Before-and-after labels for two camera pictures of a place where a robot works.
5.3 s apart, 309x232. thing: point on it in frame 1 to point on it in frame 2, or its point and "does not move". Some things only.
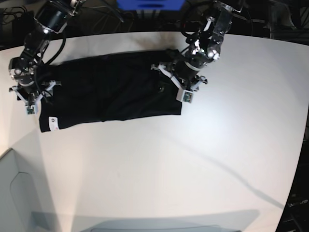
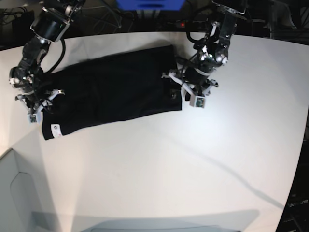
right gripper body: (183, 74) to (195, 82)
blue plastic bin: (150, 5) does not move
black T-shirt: (108, 87) does not move
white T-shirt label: (53, 123) to (56, 130)
